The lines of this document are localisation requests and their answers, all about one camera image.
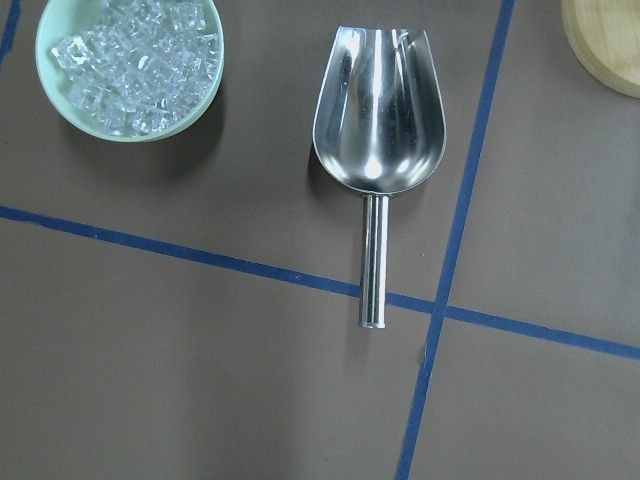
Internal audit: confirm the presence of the metal ice scoop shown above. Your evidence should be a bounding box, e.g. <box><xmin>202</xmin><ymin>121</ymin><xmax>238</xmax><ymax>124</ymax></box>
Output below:
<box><xmin>312</xmin><ymin>26</ymin><xmax>447</xmax><ymax>329</ymax></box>

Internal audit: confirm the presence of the green bowl of ice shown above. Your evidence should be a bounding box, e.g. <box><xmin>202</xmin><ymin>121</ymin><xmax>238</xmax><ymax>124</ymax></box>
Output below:
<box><xmin>35</xmin><ymin>1</ymin><xmax>224</xmax><ymax>143</ymax></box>

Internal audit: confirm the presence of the wooden mug tree stand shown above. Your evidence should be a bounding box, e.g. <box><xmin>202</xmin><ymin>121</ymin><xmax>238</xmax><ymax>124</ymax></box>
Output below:
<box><xmin>561</xmin><ymin>0</ymin><xmax>639</xmax><ymax>98</ymax></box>

